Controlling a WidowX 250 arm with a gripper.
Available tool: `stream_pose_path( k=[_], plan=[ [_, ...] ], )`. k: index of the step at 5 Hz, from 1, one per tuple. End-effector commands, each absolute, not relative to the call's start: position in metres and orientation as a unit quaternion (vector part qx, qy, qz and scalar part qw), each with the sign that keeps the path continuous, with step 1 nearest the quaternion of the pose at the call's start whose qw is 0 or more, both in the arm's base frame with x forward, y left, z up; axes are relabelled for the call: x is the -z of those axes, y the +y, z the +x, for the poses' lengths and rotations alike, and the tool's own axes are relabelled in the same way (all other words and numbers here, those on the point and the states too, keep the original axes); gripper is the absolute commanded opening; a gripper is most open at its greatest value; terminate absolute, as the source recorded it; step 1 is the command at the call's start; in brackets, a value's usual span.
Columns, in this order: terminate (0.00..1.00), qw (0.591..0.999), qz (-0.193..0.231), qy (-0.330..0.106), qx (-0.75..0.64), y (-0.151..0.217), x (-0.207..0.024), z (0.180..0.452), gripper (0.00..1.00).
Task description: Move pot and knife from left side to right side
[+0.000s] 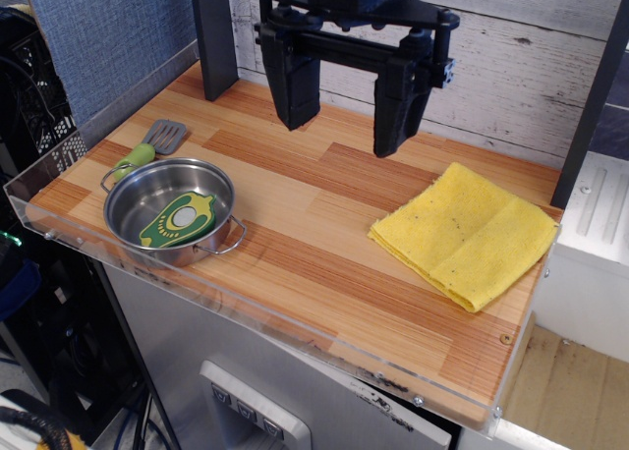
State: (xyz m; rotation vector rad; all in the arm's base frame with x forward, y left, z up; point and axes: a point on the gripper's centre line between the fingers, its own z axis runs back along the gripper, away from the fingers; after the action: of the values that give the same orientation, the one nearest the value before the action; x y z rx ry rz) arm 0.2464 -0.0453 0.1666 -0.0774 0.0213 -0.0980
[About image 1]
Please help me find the small steel pot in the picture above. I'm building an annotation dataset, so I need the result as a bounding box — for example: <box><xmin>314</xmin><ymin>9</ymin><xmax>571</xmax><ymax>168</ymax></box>
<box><xmin>100</xmin><ymin>158</ymin><xmax>247</xmax><ymax>268</ymax></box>

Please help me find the green toy pepper slice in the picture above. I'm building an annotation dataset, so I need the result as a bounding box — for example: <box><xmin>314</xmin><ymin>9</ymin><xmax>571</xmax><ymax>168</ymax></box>
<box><xmin>139</xmin><ymin>192</ymin><xmax>216</xmax><ymax>249</ymax></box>

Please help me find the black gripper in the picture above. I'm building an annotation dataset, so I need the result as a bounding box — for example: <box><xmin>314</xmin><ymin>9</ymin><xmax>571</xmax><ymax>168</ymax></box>
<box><xmin>257</xmin><ymin>0</ymin><xmax>460</xmax><ymax>157</ymax></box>

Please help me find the dark left frame post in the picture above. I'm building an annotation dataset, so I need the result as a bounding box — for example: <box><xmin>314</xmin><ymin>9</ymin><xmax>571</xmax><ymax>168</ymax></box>
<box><xmin>192</xmin><ymin>0</ymin><xmax>239</xmax><ymax>101</ymax></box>

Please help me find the green handled grey spatula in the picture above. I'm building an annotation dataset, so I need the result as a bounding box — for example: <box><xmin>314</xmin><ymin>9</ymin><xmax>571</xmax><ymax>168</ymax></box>
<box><xmin>115</xmin><ymin>119</ymin><xmax>187</xmax><ymax>168</ymax></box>

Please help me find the clear acrylic table guard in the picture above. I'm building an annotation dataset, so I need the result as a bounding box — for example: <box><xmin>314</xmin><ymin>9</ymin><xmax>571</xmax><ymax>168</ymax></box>
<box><xmin>7</xmin><ymin>65</ymin><xmax>561</xmax><ymax>432</ymax></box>

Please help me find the white toy sink unit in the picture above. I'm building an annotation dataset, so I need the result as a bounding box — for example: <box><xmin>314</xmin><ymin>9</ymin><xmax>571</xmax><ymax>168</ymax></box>
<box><xmin>533</xmin><ymin>152</ymin><xmax>628</xmax><ymax>362</ymax></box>

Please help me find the dark right frame post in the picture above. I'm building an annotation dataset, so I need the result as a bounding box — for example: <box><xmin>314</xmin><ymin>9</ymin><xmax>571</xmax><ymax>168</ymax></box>
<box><xmin>550</xmin><ymin>0</ymin><xmax>628</xmax><ymax>209</ymax></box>

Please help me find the yellow folded cloth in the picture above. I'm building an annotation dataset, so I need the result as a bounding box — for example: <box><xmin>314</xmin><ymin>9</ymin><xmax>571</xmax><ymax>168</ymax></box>
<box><xmin>368</xmin><ymin>163</ymin><xmax>559</xmax><ymax>313</ymax></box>

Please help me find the black crate with cables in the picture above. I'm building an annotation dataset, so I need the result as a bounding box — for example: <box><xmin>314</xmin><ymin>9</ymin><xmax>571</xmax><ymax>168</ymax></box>
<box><xmin>1</xmin><ymin>6</ymin><xmax>76</xmax><ymax>171</ymax></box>

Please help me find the dark frame post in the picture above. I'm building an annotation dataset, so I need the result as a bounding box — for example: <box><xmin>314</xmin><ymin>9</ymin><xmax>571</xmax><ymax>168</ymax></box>
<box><xmin>550</xmin><ymin>0</ymin><xmax>628</xmax><ymax>209</ymax></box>
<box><xmin>192</xmin><ymin>0</ymin><xmax>239</xmax><ymax>101</ymax></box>

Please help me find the grey toy fridge cabinet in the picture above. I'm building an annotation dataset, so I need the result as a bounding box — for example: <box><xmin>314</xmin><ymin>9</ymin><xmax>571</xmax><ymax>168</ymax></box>
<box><xmin>104</xmin><ymin>266</ymin><xmax>460</xmax><ymax>449</ymax></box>

